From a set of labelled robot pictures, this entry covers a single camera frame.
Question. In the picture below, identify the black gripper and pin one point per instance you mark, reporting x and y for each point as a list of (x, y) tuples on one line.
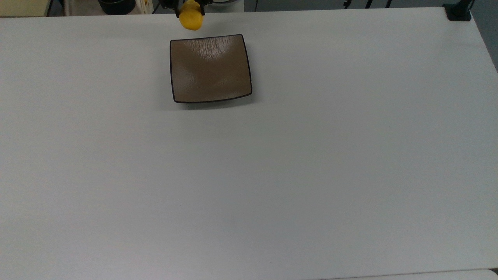
[(168, 3)]

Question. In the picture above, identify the brown square ceramic plate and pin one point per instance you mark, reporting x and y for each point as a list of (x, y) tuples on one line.
[(210, 69)]

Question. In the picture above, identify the beige wooden board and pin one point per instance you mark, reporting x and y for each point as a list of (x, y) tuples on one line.
[(23, 7)]

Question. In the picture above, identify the yellow lemon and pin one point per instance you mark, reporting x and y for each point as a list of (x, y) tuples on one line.
[(191, 17)]

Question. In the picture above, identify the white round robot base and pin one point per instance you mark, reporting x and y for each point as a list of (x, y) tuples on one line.
[(229, 4)]

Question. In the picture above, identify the black round pot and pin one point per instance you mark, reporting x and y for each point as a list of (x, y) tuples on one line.
[(116, 6)]

